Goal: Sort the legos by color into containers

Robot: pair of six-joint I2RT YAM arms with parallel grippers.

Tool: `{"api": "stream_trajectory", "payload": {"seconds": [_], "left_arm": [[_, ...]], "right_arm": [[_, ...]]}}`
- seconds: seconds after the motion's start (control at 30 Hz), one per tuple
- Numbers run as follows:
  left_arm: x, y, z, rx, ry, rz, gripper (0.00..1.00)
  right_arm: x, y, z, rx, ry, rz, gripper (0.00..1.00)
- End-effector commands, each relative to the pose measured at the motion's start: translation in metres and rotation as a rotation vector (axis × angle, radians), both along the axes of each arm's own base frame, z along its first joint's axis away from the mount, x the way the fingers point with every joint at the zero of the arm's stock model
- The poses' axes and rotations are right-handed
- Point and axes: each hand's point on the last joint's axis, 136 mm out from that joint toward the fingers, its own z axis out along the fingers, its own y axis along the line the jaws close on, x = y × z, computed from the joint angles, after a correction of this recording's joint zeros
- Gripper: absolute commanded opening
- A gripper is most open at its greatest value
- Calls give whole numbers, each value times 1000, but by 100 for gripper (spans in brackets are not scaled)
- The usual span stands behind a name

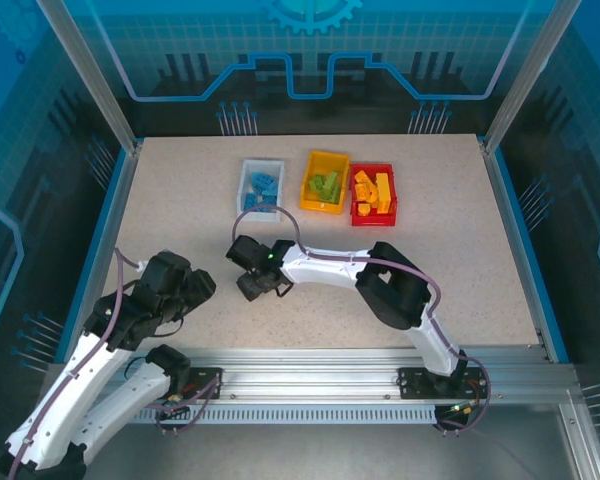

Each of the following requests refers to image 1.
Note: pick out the white plastic bin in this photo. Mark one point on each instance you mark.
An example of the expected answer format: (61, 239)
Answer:
(260, 218)

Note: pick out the blue lego plate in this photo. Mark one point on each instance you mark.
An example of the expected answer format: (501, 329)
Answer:
(265, 210)

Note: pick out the blue curved lego brick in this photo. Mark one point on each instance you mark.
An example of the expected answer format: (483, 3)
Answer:
(261, 178)
(270, 189)

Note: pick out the yellow plastic bin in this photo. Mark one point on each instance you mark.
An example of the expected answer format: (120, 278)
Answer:
(320, 207)

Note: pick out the small green lego brick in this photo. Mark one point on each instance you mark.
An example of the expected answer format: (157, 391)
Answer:
(320, 177)

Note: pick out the long green lego brick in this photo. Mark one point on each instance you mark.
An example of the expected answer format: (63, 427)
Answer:
(333, 181)

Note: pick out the red plastic bin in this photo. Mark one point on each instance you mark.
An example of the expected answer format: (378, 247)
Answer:
(372, 221)

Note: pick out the orange cylinder lego brick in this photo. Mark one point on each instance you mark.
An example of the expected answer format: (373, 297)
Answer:
(364, 208)

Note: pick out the yellow round lego brick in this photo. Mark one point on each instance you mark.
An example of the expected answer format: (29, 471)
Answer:
(371, 189)

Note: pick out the yellow lego window frame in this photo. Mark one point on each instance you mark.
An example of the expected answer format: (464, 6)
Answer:
(384, 192)

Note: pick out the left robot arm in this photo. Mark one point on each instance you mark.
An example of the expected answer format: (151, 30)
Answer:
(70, 380)

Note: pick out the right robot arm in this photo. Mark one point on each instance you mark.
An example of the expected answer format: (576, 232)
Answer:
(395, 295)

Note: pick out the left connector board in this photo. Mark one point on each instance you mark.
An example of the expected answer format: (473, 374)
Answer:
(172, 409)

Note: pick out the connector board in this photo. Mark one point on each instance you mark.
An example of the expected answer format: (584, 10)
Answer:
(172, 409)
(460, 410)

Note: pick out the grey metal shelf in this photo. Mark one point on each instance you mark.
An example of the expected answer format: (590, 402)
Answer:
(300, 450)

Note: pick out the right connector board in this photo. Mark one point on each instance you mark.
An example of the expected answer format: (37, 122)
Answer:
(460, 410)

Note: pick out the left aluminium side rail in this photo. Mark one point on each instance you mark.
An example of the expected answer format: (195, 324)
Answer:
(115, 210)

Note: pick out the aluminium side rail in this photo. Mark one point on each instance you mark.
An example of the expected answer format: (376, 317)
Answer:
(508, 210)
(115, 210)

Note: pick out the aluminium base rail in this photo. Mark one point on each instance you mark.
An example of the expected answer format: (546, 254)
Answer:
(305, 375)

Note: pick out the left aluminium frame post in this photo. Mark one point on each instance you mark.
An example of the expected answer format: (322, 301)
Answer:
(92, 75)

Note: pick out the aluminium frame post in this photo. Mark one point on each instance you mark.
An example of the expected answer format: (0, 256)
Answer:
(92, 75)
(530, 75)

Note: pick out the right aluminium side rail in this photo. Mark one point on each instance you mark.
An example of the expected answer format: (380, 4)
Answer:
(508, 210)

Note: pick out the right aluminium frame post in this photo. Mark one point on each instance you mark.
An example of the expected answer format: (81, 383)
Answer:
(530, 75)

